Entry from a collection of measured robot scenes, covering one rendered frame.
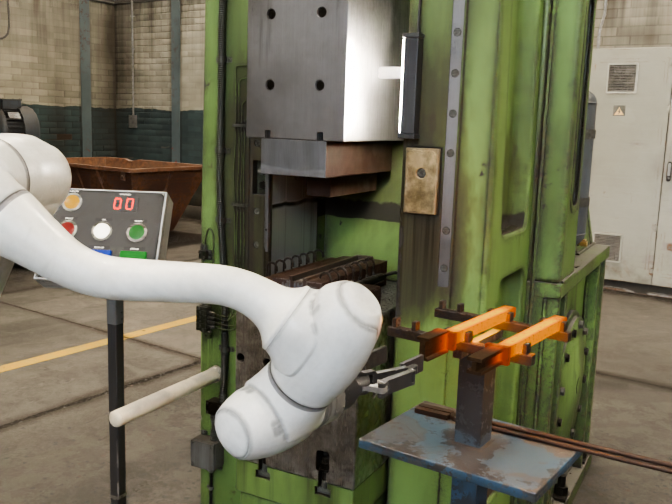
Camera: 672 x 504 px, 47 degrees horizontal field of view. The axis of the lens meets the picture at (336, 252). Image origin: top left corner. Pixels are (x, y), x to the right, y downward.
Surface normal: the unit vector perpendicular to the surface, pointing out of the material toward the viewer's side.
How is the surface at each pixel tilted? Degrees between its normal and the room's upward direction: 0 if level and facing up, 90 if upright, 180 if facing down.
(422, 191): 90
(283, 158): 90
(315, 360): 101
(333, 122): 90
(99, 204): 60
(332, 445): 90
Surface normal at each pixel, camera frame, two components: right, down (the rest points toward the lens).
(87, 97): 0.81, 0.12
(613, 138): -0.55, 0.13
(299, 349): -0.36, 0.29
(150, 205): -0.03, -0.35
